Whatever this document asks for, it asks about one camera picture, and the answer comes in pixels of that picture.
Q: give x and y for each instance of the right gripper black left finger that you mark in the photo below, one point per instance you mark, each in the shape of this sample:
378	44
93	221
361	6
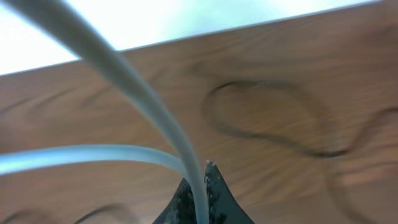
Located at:
181	208

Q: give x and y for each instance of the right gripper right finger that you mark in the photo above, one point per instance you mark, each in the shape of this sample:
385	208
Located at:
223	208

